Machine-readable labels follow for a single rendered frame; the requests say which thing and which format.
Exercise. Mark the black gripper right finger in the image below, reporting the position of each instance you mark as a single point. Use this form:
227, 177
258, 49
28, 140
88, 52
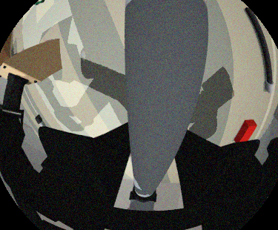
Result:
200, 164

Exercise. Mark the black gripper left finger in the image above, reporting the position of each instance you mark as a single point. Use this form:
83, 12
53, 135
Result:
104, 157

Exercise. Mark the black rod with grey end cap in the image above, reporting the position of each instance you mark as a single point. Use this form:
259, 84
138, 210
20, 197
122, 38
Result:
269, 84

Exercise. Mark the grey cylindrical post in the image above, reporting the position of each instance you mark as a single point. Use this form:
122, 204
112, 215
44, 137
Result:
138, 206

